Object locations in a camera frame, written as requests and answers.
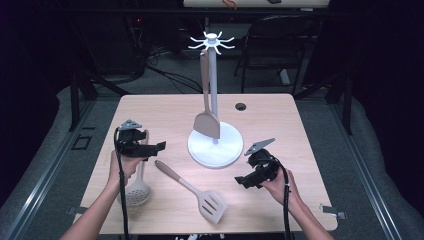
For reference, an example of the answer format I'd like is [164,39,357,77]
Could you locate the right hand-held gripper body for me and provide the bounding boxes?
[244,138,281,183]

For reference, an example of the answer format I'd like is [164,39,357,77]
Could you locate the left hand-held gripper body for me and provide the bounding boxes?
[114,119,149,158]

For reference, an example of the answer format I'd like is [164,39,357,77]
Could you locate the beige perforated skimmer spoon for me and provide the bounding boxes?
[116,129,153,207]

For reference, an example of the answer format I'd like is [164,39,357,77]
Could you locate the beige slotted spatula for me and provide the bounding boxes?
[154,159,228,225]

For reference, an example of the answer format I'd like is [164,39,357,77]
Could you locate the white utensil stand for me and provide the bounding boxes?
[187,30,244,169]

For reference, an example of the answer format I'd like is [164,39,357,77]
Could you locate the beige solid spatula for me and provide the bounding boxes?
[193,49,222,140]

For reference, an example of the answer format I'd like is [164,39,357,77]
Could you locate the person's right hand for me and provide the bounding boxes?
[259,168,303,212]

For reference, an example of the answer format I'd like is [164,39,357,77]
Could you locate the person's left hand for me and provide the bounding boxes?
[107,149,148,193]

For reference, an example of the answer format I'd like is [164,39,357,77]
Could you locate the black folding chair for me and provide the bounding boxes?
[234,14,320,96]

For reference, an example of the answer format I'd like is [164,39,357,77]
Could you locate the black floor cables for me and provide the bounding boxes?
[133,44,205,95]

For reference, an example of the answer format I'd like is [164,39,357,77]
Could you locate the black frame stand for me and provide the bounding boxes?
[67,69,132,133]
[293,71,354,136]

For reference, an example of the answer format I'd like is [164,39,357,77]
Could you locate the metal table bracket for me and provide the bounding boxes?
[318,202,348,221]
[66,205,89,216]

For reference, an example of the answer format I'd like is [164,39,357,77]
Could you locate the metal floor rail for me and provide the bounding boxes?
[328,99,405,240]
[2,99,98,240]

